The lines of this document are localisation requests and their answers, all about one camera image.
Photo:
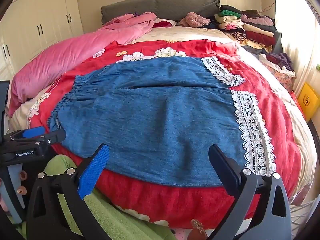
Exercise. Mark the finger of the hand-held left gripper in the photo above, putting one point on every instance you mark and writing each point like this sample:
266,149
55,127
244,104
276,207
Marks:
33,132
53,137

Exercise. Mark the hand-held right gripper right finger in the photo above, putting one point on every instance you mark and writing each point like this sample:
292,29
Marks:
225,166

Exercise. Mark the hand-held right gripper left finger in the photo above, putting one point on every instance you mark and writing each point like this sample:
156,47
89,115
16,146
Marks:
93,170

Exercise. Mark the blue denim pants lace trim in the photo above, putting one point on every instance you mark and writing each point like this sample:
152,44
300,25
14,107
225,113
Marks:
150,117

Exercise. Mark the person's left hand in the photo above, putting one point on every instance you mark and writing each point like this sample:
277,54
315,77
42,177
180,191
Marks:
22,175

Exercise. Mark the green fuzzy cloth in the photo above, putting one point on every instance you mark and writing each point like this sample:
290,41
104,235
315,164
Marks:
120,220

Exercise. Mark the brown glitter slipper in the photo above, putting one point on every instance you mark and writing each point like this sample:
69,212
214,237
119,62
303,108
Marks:
198,228

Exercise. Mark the red floral blanket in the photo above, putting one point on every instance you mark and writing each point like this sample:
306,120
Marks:
275,110

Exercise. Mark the pink towel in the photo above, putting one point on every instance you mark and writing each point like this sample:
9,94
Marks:
62,52

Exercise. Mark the floral laundry basket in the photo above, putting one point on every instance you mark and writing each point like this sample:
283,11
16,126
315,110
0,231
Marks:
282,77

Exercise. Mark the yellow paper bag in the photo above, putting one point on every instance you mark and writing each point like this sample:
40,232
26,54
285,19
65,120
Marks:
308,100

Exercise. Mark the white wardrobe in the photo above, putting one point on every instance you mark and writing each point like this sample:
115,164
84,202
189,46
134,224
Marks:
37,17

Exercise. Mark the purple clothes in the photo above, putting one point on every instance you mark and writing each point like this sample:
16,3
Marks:
281,60

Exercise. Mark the cream quilt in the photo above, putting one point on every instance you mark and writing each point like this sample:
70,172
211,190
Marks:
190,33

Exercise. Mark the pile of folded clothes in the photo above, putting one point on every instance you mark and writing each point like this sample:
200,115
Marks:
255,30

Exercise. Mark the pink fluffy garment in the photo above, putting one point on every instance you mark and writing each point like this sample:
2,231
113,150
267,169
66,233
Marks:
193,18

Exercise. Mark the dark red garment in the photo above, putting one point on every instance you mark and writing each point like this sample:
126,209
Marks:
162,24

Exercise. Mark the cream curtain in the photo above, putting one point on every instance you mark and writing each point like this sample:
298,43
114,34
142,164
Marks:
300,30

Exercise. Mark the grey headboard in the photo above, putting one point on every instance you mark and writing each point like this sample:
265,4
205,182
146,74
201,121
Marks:
175,5

